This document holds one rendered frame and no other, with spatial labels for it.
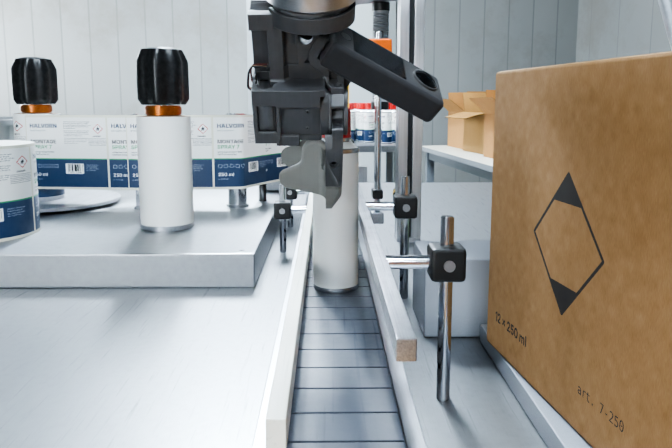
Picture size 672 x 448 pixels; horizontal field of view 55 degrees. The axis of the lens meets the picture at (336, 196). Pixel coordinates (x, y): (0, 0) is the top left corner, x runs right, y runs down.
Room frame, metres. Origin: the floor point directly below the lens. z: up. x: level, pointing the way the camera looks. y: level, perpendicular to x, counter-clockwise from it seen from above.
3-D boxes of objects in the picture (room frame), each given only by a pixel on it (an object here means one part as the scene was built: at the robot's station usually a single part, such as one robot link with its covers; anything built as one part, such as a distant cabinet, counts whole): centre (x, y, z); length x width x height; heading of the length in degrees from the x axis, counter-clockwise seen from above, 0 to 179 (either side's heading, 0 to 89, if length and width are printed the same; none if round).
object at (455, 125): (4.43, -0.93, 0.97); 0.45 x 0.40 x 0.37; 99
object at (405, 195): (0.84, -0.07, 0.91); 0.07 x 0.03 x 0.17; 91
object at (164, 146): (1.09, 0.29, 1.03); 0.09 x 0.09 x 0.30
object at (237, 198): (1.31, 0.20, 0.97); 0.05 x 0.05 x 0.19
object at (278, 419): (0.88, 0.04, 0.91); 1.07 x 0.01 x 0.02; 1
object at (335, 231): (0.72, 0.00, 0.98); 0.05 x 0.05 x 0.20
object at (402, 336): (0.88, -0.03, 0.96); 1.07 x 0.01 x 0.01; 1
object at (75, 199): (1.34, 0.61, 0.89); 0.31 x 0.31 x 0.01
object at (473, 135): (3.98, -0.93, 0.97); 0.46 x 0.44 x 0.37; 12
